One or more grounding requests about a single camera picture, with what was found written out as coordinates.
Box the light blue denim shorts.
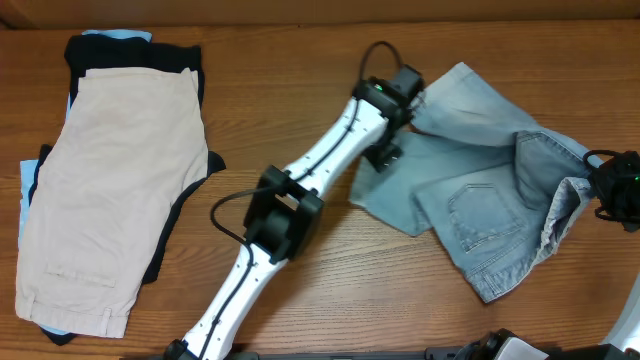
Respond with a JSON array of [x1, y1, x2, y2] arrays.
[[350, 63, 594, 302]]

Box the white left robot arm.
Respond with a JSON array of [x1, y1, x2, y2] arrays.
[[163, 65, 424, 360]]

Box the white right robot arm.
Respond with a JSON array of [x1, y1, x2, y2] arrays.
[[583, 150, 639, 351]]

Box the beige folded shorts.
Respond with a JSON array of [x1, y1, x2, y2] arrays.
[[15, 68, 208, 338]]

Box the black folded garment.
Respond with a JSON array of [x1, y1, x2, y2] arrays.
[[18, 29, 226, 346]]

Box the light blue folded garment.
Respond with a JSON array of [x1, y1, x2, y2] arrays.
[[16, 30, 152, 337]]

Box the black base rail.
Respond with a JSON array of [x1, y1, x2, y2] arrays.
[[119, 328, 640, 360]]

